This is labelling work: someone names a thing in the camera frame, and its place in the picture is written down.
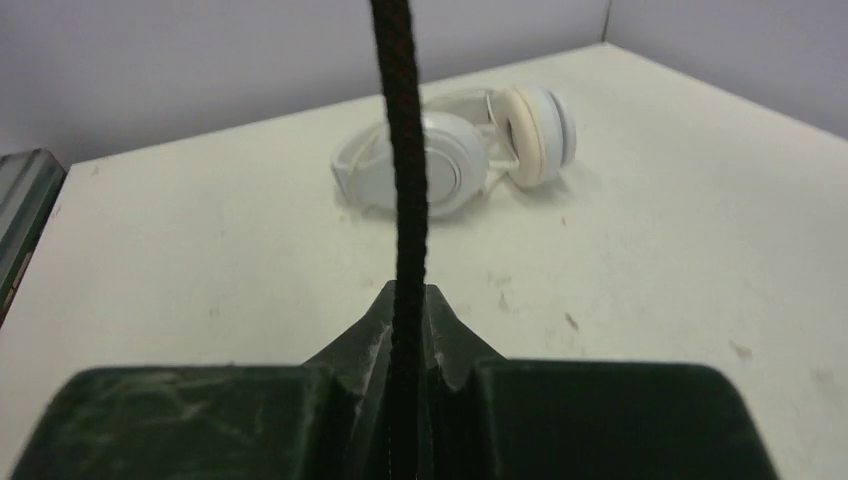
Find aluminium rail frame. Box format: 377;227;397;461
1;148;66;318

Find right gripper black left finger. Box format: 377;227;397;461
303;280;395;479

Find white wired headphones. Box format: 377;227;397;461
331;86;577;218

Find black and white headphones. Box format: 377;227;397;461
370;0;429;479

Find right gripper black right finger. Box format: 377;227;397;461
423;285;503;479

